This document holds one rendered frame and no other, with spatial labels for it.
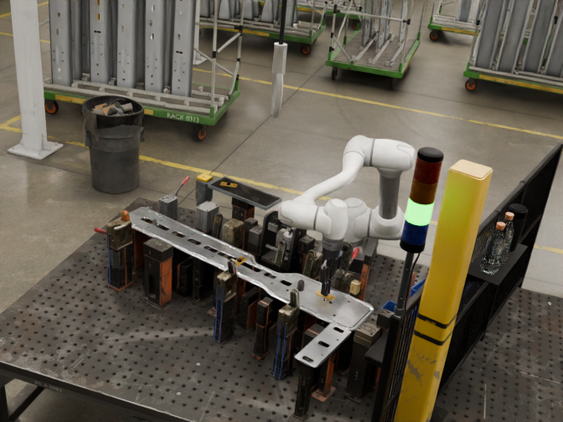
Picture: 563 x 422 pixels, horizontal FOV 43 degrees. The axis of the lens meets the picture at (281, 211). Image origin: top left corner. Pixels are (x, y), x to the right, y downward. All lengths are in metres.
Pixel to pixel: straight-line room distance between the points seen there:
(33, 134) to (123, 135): 1.25
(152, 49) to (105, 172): 1.88
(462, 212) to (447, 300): 0.29
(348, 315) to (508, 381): 0.82
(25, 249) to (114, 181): 1.05
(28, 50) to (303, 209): 4.11
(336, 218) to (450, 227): 0.87
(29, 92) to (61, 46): 1.05
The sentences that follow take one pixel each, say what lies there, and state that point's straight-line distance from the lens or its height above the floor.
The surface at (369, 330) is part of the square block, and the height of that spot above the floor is 1.06.
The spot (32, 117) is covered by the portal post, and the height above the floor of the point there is 0.35.
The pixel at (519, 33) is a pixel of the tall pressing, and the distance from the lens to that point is 9.78.
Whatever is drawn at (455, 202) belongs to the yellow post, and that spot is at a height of 1.91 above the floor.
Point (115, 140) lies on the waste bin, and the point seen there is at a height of 0.50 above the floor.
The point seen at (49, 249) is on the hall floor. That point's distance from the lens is 5.37.
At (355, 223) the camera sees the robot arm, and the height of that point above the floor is 0.98.
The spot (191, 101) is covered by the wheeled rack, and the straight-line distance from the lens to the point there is 7.39.
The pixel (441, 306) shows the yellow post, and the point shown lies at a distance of 2.20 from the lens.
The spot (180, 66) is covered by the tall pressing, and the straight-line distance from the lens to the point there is 7.39.
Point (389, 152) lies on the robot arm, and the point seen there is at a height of 1.53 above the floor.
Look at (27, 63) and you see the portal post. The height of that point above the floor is 0.85.
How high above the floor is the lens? 2.77
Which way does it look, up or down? 28 degrees down
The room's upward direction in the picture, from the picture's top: 6 degrees clockwise
